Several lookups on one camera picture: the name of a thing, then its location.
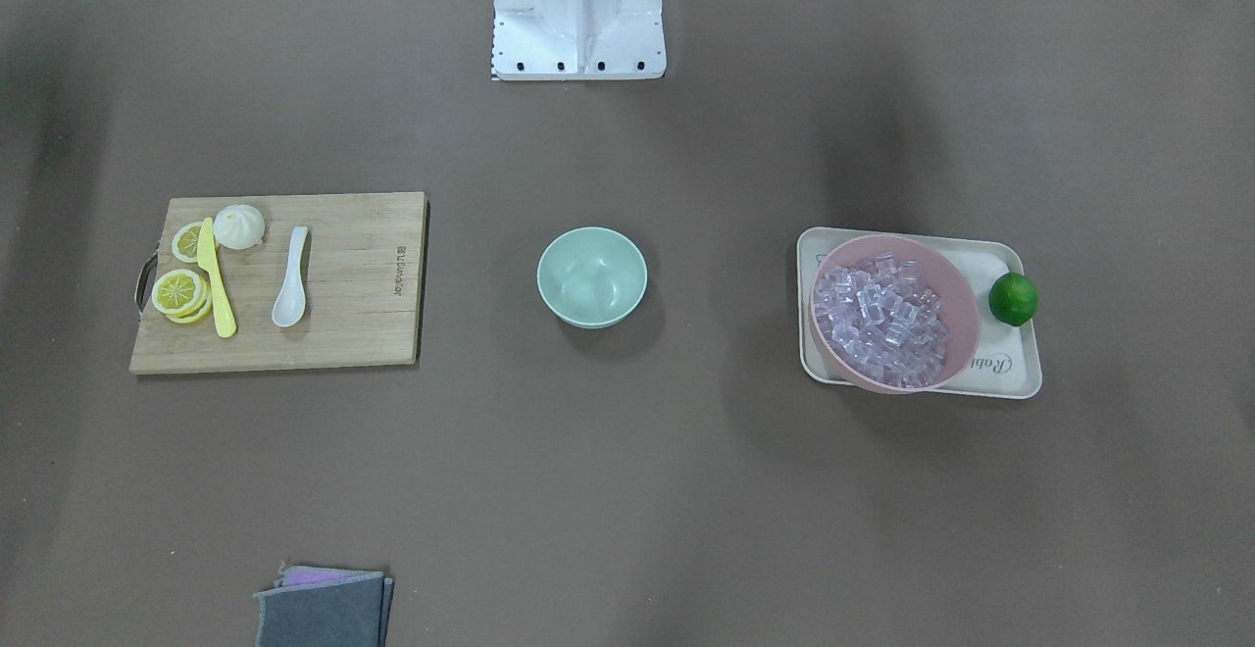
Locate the yellow plastic knife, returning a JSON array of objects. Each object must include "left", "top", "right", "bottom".
[{"left": 196, "top": 218, "right": 237, "bottom": 339}]

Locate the white steamed bun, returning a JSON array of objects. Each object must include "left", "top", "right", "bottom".
[{"left": 215, "top": 204, "right": 266, "bottom": 251}]

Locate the lower lemon slice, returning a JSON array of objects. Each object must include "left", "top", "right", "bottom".
[{"left": 151, "top": 270, "right": 215, "bottom": 324}]

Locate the purple cloth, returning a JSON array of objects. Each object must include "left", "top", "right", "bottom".
[{"left": 274, "top": 564, "right": 374, "bottom": 588}]

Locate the bamboo cutting board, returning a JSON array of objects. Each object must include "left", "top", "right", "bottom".
[{"left": 129, "top": 192, "right": 427, "bottom": 375}]

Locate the pink bowl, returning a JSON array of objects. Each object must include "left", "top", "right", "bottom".
[{"left": 796, "top": 226, "right": 980, "bottom": 394}]

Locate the grey folded cloth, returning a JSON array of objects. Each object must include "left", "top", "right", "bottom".
[{"left": 255, "top": 572, "right": 394, "bottom": 646}]

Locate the lemon slice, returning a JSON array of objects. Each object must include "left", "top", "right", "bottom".
[
  {"left": 171, "top": 222, "right": 203, "bottom": 265},
  {"left": 151, "top": 270, "right": 215, "bottom": 324}
]

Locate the mint green bowl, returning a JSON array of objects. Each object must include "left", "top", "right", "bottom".
[{"left": 536, "top": 226, "right": 649, "bottom": 329}]

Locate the green lime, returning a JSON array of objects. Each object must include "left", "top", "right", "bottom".
[{"left": 986, "top": 272, "right": 1039, "bottom": 329}]

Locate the cream serving tray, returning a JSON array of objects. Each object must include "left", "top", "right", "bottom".
[{"left": 796, "top": 226, "right": 1040, "bottom": 400}]

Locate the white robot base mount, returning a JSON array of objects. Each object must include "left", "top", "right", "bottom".
[{"left": 489, "top": 0, "right": 668, "bottom": 82}]

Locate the white ceramic spoon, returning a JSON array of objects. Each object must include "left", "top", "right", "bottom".
[{"left": 271, "top": 224, "right": 309, "bottom": 329}]

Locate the upper lemon slice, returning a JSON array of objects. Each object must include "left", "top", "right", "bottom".
[{"left": 171, "top": 222, "right": 203, "bottom": 265}]

